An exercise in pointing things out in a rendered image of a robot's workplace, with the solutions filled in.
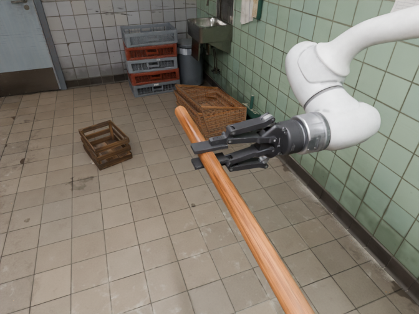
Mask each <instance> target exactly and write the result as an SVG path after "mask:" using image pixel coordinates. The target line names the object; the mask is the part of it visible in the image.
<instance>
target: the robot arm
mask: <svg viewBox="0 0 419 314"><path fill-rule="evenodd" d="M417 38H419V5H418V6H413V7H409V8H406V9H402V10H399V11H395V12H391V13H388V14H384V15H381V16H377V17H374V18H371V19H368V20H366V21H363V22H361V23H359V24H357V25H355V26H353V27H351V28H350V29H348V30H347V31H345V32H344V33H342V34H341V35H340V36H338V37H337V38H335V39H334V40H332V41H330V42H328V43H322V42H320V43H318V44H317V43H315V42H309V41H304V42H300V43H298V44H296V45H295V46H294V47H293V48H292V49H291V50H290V51H289V52H288V54H287V56H286V59H285V70H286V75H287V79H288V81H289V84H290V86H291V88H292V91H293V93H294V95H295V97H296V98H297V100H298V102H299V103H300V104H301V105H302V107H303V109H304V111H305V113H306V114H301V115H295V116H293V117H292V118H291V119H290V120H286V121H279V122H277V123H276V122H274V121H275V118H274V117H273V116H272V115H271V114H270V113H269V112H267V113H265V114H263V115H262V116H260V117H257V118H253V119H250V120H246V121H242V122H239V123H235V124H232V125H228V126H227V127H226V132H222V134H221V136H214V137H211V138H209V140H208V141H201V142H197V143H191V144H190V145H191V149H192V150H193V152H194V154H195V155H197V154H200V153H207V152H210V151H216V150H223V149H226V148H228V144H238V143H255V144H252V145H251V146H250V147H247V148H244V149H241V150H238V151H235V152H233V153H230V154H227V155H224V154H223V152H221V153H216V154H214V155H215V156H216V157H217V159H218V161H219V162H220V164H221V165H222V166H223V165H225V166H226V167H227V169H228V171H229V172H232V171H240V170H245V169H253V168H264V169H266V168H268V166H269V165H268V164H267V162H268V161H269V159H270V158H273V157H275V156H277V155H290V154H294V153H297V154H299V155H305V154H308V153H313V152H318V151H322V150H328V151H335V150H342V149H346V148H350V147H352V146H355V145H359V144H361V143H363V142H365V141H367V140H368V139H369V138H370V137H371V136H373V135H374V134H376V132H378V130H379V128H380V124H381V119H380V114H379V112H378V110H377V109H376V108H374V107H373V106H371V105H369V104H366V103H364V102H358V101H357V100H356V99H354V98H353V97H351V96H350V95H349V94H348V93H347V92H346V91H345V89H344V87H343V86H342V85H343V84H344V81H345V78H346V76H348V74H349V73H350V63H351V61H352V59H353V58H354V57H355V56H356V55H357V54H358V53H359V52H361V51H363V50H364V49H366V48H368V47H371V46H373V45H378V44H384V43H389V42H396V41H401V40H409V39H417ZM264 127H265V128H264ZM260 128H263V129H262V130H257V129H260ZM253 130H256V131H253ZM249 131H253V132H249ZM261 156H263V157H261ZM253 157H258V158H253Z"/></svg>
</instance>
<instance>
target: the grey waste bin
mask: <svg viewBox="0 0 419 314"><path fill-rule="evenodd" d="M191 45H192V39H180V40H178V42H177V54H178V55H177V62H178V67H179V74H180V84H182V85H183V84H184V85H198V86H201V85H203V84H204V80H203V44H200V60H199V61H197V60H196V59H194V58H193V57H192V56H191Z"/></svg>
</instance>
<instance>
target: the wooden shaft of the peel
mask: <svg viewBox="0 0 419 314"><path fill-rule="evenodd" d="M175 115H176V117H177V119H178V120H179V122H180V124H181V126H182V127H183V129H184V131H185V133H186V135H187V137H188V138H189V140H190V142H191V143H197V142H201V141H205V139H204V137H203V135H202V134H201V132H200V131H199V129H198V127H197V126H196V125H195V123H194V121H193V120H192V118H191V117H190V115H189V113H188V112H187V111H186V108H185V107H182V106H179V107H176V109H175ZM197 155H198V156H199V158H200V160H201V162H202V164H203V166H204V167H205V169H206V171H207V173H208V174H209V176H210V178H211V180H212V182H213V184H214V186H215V187H216V189H217V191H218V192H219V195H220V196H221V198H222V200H223V202H224V204H225V205H226V207H227V209H228V211H229V213H230V214H231V217H232V218H233V220H234V222H235V223H236V225H237V227H238V229H239V231H240V233H241V235H242V236H243V238H244V240H245V241H246V243H247V245H248V247H249V249H250V251H251V253H252V254H253V256H254V258H255V259H256V262H257V263H258V265H259V267H260V269H261V271H262V272H263V274H264V276H265V278H266V280H267V282H268V283H269V285H270V287H271V289H272V290H273V292H274V294H275V296H276V298H277V300H278V302H279V303H280V305H281V307H282V309H283V310H284V313H285V314H315V312H314V311H313V309H312V307H311V306H310V304H309V302H308V301H307V300H306V298H305V296H304V295H303V293H302V292H301V290H300V288H299V287H298V286H297V284H296V282H295V281H294V279H293V277H292V276H291V274H290V273H289V271H288V269H287V268H286V266H285V265H284V263H283V262H282V260H281V258H280V257H279V256H278V254H277V252H276V251H275V249H274V247H273V246H272V244H271V243H270V241H269V239H268V238H267V237H266V235H265V233H264V232H263V230H262V229H261V227H260V225H259V224H258V222H257V220H256V219H255V218H254V216H253V214H252V213H251V211H250V210H249V208H248V207H247V205H246V203H245V202H244V200H243V199H242V197H241V195H240V194H239V193H238V190H237V189H236V188H235V186H234V184H233V183H232V181H231V180H230V178H229V176H228V175H227V174H226V171H225V170H224V169H223V167H222V165H221V164H220V162H219V161H218V159H217V157H216V156H215V155H214V153H213V152H212V151H210V152H207V153H200V154H197Z"/></svg>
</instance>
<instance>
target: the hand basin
mask: <svg viewBox="0 0 419 314"><path fill-rule="evenodd" d="M233 17H234V0H216V17H201V18H192V19H187V26H188V35H190V36H191V37H192V45H191V56H192V57H193V58H194V59H196V60H197V61H199V60H200V44H206V55H211V50H212V49H213V55H214V53H215V56H214V68H213V69H212V70H211V71H212V72H213V73H214V74H217V73H219V74H220V73H221V71H220V69H218V68H217V58H216V66H215V57H216V51H215V49H220V50H222V51H224V52H226V53H228V54H230V53H231V41H233Z"/></svg>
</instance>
